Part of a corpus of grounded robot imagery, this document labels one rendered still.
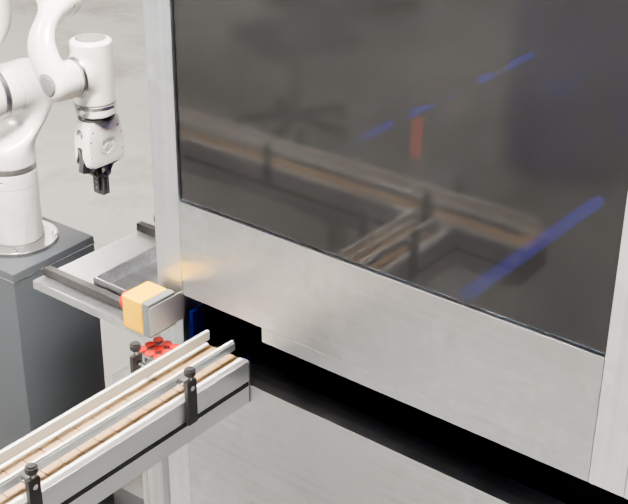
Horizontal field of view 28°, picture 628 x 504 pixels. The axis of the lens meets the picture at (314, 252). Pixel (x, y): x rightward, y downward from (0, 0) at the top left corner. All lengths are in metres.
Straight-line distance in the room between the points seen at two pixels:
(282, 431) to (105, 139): 0.70
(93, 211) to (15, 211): 2.24
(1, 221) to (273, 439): 0.90
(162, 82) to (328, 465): 0.75
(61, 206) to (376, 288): 3.25
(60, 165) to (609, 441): 3.97
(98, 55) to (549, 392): 1.12
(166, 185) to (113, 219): 2.75
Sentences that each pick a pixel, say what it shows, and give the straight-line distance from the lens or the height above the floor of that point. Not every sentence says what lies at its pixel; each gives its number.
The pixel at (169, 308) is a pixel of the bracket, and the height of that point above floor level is 1.00.
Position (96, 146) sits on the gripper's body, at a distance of 2.58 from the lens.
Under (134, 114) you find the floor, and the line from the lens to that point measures 6.13.
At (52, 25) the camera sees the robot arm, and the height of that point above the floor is 1.45.
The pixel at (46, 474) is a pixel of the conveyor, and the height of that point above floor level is 0.93.
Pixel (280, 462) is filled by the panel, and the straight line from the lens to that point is 2.41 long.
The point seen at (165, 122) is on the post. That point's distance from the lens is 2.27.
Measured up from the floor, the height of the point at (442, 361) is 1.10.
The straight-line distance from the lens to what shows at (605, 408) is 1.92.
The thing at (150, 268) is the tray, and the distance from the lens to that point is 2.78.
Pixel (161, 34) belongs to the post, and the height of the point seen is 1.52.
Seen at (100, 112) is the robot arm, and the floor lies 1.28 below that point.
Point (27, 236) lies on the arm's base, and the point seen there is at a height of 0.89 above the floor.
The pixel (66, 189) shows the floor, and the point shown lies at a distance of 5.36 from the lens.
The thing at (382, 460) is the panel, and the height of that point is 0.85.
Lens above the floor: 2.18
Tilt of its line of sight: 27 degrees down
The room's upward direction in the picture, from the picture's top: 1 degrees clockwise
